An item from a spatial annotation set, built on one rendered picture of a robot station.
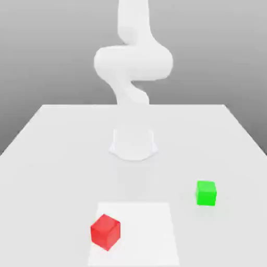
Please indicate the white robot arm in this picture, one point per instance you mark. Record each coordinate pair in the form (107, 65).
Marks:
(133, 62)

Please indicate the small green cube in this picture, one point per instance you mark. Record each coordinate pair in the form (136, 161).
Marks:
(206, 193)

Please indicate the small red cube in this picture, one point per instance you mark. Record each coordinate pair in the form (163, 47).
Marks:
(105, 232)

